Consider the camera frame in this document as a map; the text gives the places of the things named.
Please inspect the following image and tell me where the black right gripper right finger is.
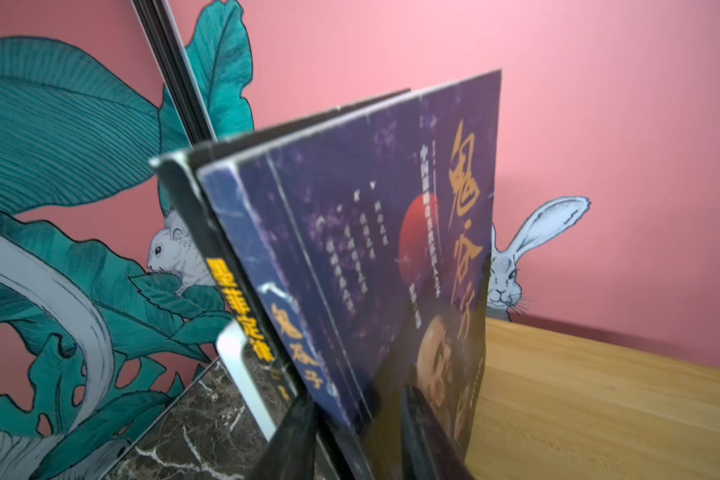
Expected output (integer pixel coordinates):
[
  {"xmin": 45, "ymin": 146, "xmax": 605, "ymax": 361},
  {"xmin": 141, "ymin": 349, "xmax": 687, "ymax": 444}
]
[{"xmin": 401, "ymin": 385, "xmax": 474, "ymax": 480}]

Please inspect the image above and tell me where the black book standing on shelf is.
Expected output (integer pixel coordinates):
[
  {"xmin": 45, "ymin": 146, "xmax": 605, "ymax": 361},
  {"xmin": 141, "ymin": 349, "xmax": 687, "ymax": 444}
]
[{"xmin": 149, "ymin": 88, "xmax": 412, "ymax": 480}]

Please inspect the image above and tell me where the black left frame post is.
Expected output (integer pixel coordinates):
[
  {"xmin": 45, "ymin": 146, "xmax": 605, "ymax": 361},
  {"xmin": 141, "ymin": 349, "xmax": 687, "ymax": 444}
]
[{"xmin": 132, "ymin": 0, "xmax": 216, "ymax": 145}]

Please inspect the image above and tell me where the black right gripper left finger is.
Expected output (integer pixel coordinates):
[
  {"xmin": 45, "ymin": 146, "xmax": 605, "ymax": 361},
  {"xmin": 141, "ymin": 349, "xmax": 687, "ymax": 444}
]
[{"xmin": 246, "ymin": 395, "xmax": 318, "ymax": 480}]

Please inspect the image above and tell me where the dark book with portrait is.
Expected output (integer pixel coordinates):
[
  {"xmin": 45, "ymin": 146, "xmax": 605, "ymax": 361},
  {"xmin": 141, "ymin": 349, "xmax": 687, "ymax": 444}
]
[{"xmin": 196, "ymin": 71, "xmax": 502, "ymax": 479}]

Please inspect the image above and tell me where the wooden shelf with white frame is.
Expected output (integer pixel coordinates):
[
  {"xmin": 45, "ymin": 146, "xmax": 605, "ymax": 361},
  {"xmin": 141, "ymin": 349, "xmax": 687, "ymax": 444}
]
[{"xmin": 237, "ymin": 305, "xmax": 720, "ymax": 479}]

